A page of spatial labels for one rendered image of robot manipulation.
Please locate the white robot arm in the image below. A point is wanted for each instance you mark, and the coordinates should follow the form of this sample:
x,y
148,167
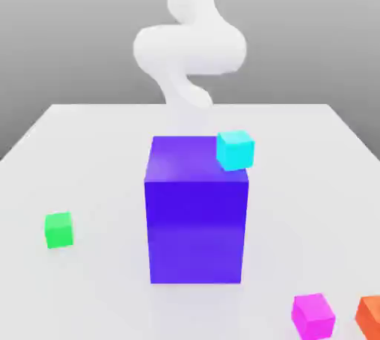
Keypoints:
x,y
190,49

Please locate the small orange cube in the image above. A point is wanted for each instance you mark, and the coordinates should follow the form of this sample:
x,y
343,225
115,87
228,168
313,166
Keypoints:
x,y
370,316

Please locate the small green cube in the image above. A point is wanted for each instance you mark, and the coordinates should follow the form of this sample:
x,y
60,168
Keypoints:
x,y
58,230

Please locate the large purple box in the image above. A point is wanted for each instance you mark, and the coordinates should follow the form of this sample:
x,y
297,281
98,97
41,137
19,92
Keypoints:
x,y
196,227

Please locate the small cyan cube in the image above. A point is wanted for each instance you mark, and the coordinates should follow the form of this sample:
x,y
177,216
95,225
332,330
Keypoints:
x,y
236,151

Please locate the small magenta cube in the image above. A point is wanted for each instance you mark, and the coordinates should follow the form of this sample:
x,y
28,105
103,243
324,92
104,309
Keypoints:
x,y
313,316

